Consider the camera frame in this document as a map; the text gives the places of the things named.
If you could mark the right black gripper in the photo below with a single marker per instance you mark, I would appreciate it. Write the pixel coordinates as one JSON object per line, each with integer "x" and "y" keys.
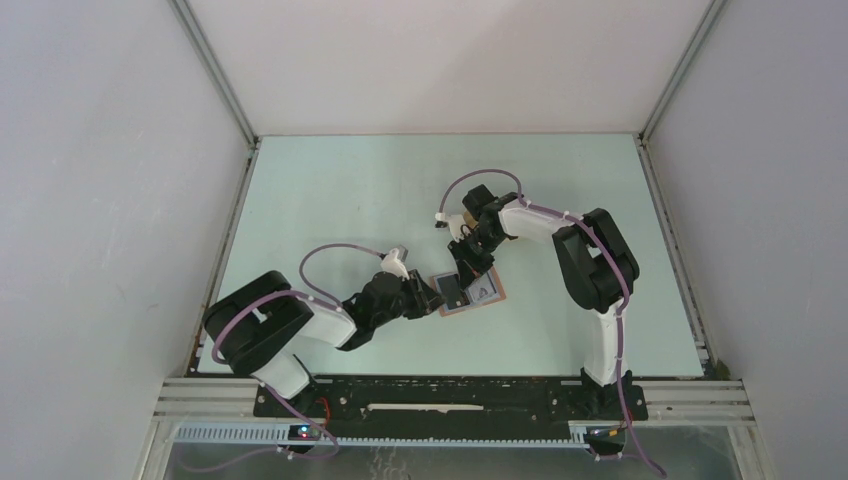
{"x": 468, "y": 267}

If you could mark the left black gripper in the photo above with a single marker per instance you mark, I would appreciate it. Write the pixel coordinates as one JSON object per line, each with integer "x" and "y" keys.
{"x": 429, "y": 298}

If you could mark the black credit card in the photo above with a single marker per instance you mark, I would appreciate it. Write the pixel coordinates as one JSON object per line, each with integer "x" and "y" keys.
{"x": 448, "y": 286}

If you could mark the orange leather card holder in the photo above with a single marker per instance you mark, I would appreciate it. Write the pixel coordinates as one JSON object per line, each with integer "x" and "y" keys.
{"x": 487, "y": 290}

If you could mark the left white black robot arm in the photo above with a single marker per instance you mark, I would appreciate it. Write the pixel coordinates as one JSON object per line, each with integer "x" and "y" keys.
{"x": 251, "y": 327}

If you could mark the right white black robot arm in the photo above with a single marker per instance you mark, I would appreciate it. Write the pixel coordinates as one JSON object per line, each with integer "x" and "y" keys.
{"x": 597, "y": 266}

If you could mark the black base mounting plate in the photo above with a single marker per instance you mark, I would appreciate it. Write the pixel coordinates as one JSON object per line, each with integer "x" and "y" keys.
{"x": 471, "y": 408}

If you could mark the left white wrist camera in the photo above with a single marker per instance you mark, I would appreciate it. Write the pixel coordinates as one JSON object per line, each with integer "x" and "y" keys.
{"x": 393, "y": 262}

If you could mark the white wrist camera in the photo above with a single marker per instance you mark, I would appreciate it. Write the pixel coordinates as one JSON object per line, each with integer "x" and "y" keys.
{"x": 460, "y": 226}
{"x": 393, "y": 262}

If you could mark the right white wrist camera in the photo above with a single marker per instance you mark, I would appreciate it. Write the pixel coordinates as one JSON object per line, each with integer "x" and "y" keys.
{"x": 460, "y": 226}

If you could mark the white slotted cable duct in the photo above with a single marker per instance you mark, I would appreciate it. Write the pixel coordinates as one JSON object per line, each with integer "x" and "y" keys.
{"x": 287, "y": 434}

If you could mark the aluminium frame rail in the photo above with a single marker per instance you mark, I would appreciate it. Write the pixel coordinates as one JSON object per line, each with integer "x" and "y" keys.
{"x": 668, "y": 403}

